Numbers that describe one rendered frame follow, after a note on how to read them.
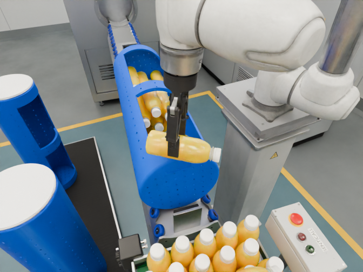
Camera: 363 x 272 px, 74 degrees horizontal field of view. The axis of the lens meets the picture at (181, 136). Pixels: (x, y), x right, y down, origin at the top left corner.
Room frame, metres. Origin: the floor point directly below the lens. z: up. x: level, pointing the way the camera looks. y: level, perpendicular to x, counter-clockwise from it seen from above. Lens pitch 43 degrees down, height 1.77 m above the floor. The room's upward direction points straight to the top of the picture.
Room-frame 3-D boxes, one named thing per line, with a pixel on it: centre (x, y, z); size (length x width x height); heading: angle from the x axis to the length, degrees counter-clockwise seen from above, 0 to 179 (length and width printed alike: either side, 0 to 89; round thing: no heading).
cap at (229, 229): (0.33, -0.14, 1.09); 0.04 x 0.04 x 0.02
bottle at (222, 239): (0.33, -0.14, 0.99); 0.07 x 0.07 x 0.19
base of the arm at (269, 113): (0.97, -0.41, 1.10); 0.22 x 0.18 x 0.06; 36
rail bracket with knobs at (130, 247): (0.31, 0.16, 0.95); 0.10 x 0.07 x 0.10; 107
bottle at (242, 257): (0.28, -0.19, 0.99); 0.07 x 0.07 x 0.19
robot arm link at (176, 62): (0.48, 0.00, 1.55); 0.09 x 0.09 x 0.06
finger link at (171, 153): (0.44, 0.02, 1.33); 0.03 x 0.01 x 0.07; 77
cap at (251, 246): (0.28, -0.19, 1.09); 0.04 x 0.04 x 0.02
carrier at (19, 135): (1.21, 1.01, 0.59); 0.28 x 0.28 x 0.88
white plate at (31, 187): (0.49, 0.60, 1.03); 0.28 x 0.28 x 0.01
